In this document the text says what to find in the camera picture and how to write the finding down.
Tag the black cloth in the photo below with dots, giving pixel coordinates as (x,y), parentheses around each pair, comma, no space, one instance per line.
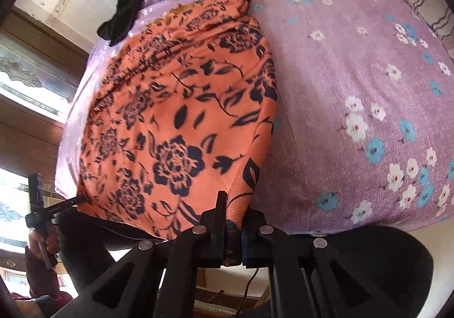
(122,15)

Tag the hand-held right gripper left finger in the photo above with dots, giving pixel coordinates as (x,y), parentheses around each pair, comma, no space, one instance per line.
(212,233)

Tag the person's left forearm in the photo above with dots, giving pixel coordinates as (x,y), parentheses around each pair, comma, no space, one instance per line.
(40,275)

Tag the person's black pants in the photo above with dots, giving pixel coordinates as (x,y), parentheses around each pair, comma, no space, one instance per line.
(88,240)

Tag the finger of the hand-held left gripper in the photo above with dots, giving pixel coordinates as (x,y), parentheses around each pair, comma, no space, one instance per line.
(69,204)

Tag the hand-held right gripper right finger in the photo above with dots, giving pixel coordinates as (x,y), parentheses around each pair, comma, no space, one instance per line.
(255,243)

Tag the person's left hand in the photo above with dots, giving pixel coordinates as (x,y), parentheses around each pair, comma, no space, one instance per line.
(49,238)

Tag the wooden door with glass panel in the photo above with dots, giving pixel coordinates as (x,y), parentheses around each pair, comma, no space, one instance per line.
(32,66)

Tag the purple floral bedsheet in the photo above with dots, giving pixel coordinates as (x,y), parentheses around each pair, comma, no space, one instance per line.
(347,84)

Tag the orange floral cloth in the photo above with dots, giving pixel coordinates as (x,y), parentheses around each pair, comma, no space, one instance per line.
(170,119)

